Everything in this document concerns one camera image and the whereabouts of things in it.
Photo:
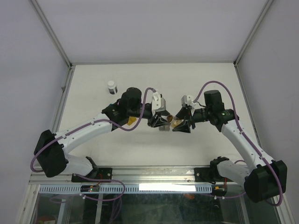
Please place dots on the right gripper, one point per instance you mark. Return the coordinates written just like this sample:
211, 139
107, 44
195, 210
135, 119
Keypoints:
185, 113

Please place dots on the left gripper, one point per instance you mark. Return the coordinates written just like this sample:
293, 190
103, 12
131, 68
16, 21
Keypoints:
153, 123

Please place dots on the clear bottle with orange pills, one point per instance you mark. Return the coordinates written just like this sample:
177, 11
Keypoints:
173, 121

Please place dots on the grey pill box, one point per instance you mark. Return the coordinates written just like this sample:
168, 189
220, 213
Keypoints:
164, 128

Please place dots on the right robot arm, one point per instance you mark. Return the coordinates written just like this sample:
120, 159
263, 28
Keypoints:
262, 177

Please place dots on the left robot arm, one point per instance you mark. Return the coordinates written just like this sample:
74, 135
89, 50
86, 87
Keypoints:
52, 153

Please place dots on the yellow pill box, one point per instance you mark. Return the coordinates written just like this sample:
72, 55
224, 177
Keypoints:
131, 120

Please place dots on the white cap pill bottle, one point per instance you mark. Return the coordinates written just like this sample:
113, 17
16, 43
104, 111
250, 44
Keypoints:
112, 88

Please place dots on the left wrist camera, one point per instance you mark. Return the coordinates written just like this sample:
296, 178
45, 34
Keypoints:
158, 103

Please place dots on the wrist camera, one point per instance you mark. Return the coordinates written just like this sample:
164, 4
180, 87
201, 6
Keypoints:
158, 103
187, 101

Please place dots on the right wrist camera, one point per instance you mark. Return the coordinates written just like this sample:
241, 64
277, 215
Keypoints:
187, 101

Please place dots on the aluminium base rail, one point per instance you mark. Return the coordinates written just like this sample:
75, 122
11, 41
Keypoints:
135, 175

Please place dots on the right aluminium frame post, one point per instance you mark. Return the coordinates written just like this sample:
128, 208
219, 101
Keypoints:
253, 30

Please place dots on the aluminium frame post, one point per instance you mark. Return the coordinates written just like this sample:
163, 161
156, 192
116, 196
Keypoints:
253, 30
48, 28

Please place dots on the white slotted cable duct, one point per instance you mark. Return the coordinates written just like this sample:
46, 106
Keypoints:
142, 188

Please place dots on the left aluminium frame post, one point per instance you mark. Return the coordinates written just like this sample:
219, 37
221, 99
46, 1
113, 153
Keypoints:
48, 28

